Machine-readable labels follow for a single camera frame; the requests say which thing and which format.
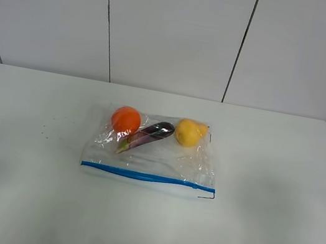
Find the clear zip file bag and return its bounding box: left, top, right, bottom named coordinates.
left=80, top=105, right=216, bottom=196

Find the purple eggplant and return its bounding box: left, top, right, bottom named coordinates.
left=115, top=121, right=175, bottom=154

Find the orange fruit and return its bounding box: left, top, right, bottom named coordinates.
left=110, top=106, right=141, bottom=134

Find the thin black wire hook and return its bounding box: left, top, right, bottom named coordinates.
left=197, top=191, right=216, bottom=200

